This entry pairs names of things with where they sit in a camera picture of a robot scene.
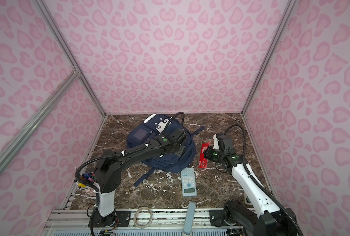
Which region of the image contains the black corrugated cable left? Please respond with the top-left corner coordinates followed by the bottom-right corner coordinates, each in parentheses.
top-left (74, 111), bottom-right (186, 192)

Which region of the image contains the grey-blue bar on rail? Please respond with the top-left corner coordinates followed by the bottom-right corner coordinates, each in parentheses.
top-left (183, 201), bottom-right (196, 236)

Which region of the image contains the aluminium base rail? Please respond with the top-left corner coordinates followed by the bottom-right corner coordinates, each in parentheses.
top-left (42, 208), bottom-right (246, 236)

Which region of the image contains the black corrugated cable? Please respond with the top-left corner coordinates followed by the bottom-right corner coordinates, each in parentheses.
top-left (223, 124), bottom-right (304, 236)
top-left (74, 111), bottom-right (186, 192)

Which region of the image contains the navy blue student backpack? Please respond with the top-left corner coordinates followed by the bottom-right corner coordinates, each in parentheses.
top-left (126, 114), bottom-right (204, 187)

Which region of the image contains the aluminium frame strut left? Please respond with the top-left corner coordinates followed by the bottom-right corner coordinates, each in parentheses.
top-left (0, 70), bottom-right (79, 175)

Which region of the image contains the coiled white cable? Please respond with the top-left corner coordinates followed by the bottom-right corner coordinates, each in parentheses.
top-left (133, 206), bottom-right (154, 229)

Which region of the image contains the red booklet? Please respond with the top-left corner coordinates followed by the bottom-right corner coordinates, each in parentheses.
top-left (198, 142), bottom-right (210, 169)

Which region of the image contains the pink pen cup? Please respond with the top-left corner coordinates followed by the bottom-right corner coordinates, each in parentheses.
top-left (74, 172), bottom-right (95, 190)

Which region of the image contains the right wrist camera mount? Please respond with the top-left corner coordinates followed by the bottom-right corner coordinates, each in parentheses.
top-left (213, 134), bottom-right (220, 150)

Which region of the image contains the black corrugated cable right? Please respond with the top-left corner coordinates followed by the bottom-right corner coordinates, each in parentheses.
top-left (223, 124), bottom-right (304, 236)

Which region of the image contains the light green calculator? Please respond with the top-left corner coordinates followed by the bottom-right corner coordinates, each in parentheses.
top-left (180, 168), bottom-right (197, 197)

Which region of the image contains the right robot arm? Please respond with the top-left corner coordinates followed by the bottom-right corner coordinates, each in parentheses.
top-left (203, 133), bottom-right (298, 236)

